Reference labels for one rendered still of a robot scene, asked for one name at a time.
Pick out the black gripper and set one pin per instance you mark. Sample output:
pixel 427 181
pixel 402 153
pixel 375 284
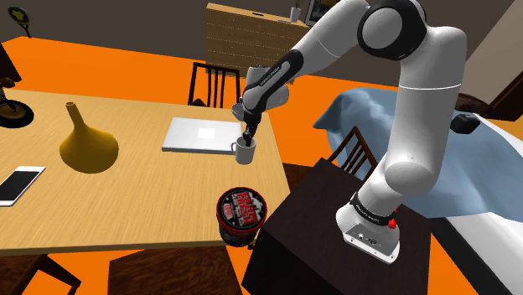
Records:
pixel 252 122

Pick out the white mug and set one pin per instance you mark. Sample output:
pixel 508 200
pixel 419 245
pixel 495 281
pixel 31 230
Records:
pixel 246 155

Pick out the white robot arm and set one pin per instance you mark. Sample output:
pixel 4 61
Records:
pixel 425 122

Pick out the dark wooden chair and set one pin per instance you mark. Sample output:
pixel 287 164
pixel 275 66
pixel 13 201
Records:
pixel 214 83
pixel 171 271
pixel 24 273
pixel 354 151

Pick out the silver closed laptop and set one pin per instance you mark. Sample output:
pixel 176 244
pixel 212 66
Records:
pixel 192 137

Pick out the light wooden dresser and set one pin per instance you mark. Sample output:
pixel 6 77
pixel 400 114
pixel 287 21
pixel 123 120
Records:
pixel 245 41

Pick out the black tub with red label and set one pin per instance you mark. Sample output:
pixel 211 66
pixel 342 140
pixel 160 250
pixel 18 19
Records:
pixel 241 210

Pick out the dark robot stand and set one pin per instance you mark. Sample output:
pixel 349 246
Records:
pixel 306 228

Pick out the light wooden table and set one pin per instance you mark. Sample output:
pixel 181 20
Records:
pixel 155 196

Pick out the yellow funnel-shaped vase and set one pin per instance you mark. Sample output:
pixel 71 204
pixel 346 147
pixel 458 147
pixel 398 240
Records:
pixel 89 151

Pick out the small black box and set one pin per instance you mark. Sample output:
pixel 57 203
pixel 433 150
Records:
pixel 465 123

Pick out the black desk lamp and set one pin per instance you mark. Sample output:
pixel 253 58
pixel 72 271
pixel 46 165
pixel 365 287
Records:
pixel 16 116

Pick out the white phone with black screen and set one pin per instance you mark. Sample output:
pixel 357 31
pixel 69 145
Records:
pixel 16 184

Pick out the black and yellow racket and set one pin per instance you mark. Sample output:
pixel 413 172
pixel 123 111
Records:
pixel 18 16

